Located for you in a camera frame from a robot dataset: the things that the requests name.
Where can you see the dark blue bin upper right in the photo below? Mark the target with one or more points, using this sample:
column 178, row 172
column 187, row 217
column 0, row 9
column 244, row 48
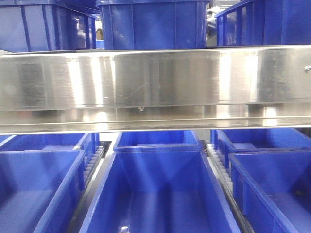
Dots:
column 265, row 22

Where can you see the dark blue bin back left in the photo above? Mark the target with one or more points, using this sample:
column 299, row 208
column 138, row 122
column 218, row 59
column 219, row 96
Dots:
column 88, row 142

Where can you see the dark blue bin lower right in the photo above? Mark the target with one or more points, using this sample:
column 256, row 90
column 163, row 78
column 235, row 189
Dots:
column 273, row 190

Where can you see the dark blue bin back middle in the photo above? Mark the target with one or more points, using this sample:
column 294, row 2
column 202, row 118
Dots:
column 147, row 141

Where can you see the dark blue bin upper left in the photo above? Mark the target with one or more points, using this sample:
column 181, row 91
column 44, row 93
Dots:
column 43, row 25

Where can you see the white roller track lower right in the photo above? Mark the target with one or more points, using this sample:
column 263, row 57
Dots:
column 219, row 164

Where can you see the dark blue bin upper middle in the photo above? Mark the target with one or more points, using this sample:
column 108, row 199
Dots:
column 153, row 24

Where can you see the dark blue bin lower middle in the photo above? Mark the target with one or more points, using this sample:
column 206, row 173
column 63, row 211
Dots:
column 159, row 192

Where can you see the dark blue bin back right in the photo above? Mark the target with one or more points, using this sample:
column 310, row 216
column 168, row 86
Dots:
column 229, row 141

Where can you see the dark blue bin lower left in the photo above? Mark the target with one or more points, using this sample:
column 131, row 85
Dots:
column 39, row 190

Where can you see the dark blue bin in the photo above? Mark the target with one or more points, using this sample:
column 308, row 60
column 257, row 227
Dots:
column 273, row 190
column 39, row 190
column 265, row 22
column 43, row 25
column 88, row 142
column 153, row 24
column 159, row 192
column 229, row 141
column 147, row 141

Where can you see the grey metal divider rail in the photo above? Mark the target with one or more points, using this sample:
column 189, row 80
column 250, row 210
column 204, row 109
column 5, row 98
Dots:
column 94, row 161

